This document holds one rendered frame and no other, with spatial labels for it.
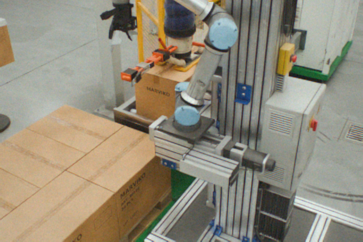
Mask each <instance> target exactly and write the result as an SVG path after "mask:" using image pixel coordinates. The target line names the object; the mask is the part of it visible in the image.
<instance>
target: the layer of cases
mask: <svg viewBox="0 0 363 242"><path fill-rule="evenodd" d="M170 186H171V168H169V167H166V166H164V165H163V164H160V160H159V157H158V156H155V144H154V142H153V141H150V138H149V135H148V134H146V133H143V132H142V131H139V130H136V129H133V128H130V127H127V126H124V125H121V124H118V123H116V122H113V121H110V120H107V119H105V118H101V117H98V116H95V115H93V114H90V113H87V112H85V111H82V110H80V109H77V108H74V107H71V106H69V105H66V104H65V105H63V106H61V107H59V108H58V109H56V110H55V111H53V112H52V113H50V114H49V115H47V116H45V117H44V118H42V119H40V120H38V121H36V122H34V123H33V124H31V125H30V126H28V127H26V128H25V129H23V130H21V131H20V132H19V133H16V134H15V135H13V136H12V137H10V138H8V139H7V140H5V141H3V142H2V143H0V242H119V241H120V240H121V239H122V238H123V237H124V236H125V235H126V234H127V233H128V232H129V231H130V229H131V228H132V227H133V226H134V225H135V224H136V223H137V222H138V221H139V220H140V218H141V217H143V216H144V215H145V214H146V213H147V212H148V211H149V209H150V208H151V207H152V205H153V204H155V203H156V202H157V200H158V199H159V198H160V197H161V196H163V195H164V194H165V192H167V191H168V188H169V187H170Z"/></svg>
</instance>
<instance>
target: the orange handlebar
mask: <svg viewBox="0 0 363 242"><path fill-rule="evenodd" d="M192 45H195V46H201V47H205V44H203V43H197V42H194V41H193V42H192ZM177 48H178V47H177V46H174V47H173V48H171V49H170V53H171V52H173V51H174V50H175V49H177ZM161 59H162V58H161V57H158V58H156V56H153V57H149V58H148V59H146V60H147V61H145V62H146V63H152V62H154V63H155V64H156V63H158V61H159V60H161ZM134 69H137V70H138V67H135V68H134ZM142 69H143V68H140V69H139V70H138V71H141V70H142ZM123 79H125V80H130V78H129V77H126V76H123Z"/></svg>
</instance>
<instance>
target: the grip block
mask: <svg viewBox="0 0 363 242"><path fill-rule="evenodd" d="M152 53H153V56H156V58H158V57H161V58H162V59H161V60H159V62H165V61H167V60H168V59H170V50H167V49H163V48H158V49H156V50H154V51H153V52H152Z"/></svg>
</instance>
